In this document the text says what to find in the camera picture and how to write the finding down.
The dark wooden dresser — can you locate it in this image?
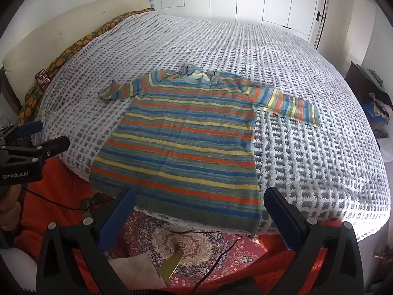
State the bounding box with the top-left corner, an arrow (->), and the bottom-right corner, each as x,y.
344,61 -> 384,111

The black smartphone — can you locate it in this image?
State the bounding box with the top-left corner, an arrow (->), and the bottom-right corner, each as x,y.
35,69 -> 51,87

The cream padded headboard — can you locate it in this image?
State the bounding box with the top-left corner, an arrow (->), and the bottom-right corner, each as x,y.
2,0 -> 155,105

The person's left hand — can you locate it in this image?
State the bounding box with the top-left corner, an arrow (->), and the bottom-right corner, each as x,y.
0,187 -> 24,232

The beige paper sheet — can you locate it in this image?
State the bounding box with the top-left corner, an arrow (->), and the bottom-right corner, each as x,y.
107,255 -> 168,295

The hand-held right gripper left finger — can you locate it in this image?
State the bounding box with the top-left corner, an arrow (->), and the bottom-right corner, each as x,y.
36,187 -> 137,295

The striped knit sweater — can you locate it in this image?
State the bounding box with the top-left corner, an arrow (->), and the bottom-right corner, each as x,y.
90,64 -> 321,235

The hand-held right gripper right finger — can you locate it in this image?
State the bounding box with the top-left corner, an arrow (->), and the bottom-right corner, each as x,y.
263,186 -> 364,295

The black cable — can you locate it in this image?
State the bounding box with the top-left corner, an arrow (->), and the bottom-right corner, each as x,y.
23,187 -> 243,295

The pile of clothes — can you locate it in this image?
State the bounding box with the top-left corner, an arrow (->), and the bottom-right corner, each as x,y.
362,68 -> 393,139

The yellow flat strip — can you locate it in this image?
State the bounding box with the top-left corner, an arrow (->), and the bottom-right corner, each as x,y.
156,250 -> 185,286

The orange fleece jacket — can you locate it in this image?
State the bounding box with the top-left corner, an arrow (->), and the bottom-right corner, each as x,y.
18,157 -> 330,295

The orange green floral sheet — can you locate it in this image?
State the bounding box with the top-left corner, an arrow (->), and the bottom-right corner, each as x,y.
17,10 -> 154,126

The patterned red rug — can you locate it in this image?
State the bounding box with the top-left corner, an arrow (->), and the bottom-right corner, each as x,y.
81,191 -> 267,292

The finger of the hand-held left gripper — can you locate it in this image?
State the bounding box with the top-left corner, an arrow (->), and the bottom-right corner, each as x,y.
0,121 -> 44,141
0,136 -> 70,164

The white grey woven blanket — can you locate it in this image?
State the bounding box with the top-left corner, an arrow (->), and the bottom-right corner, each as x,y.
37,9 -> 388,242

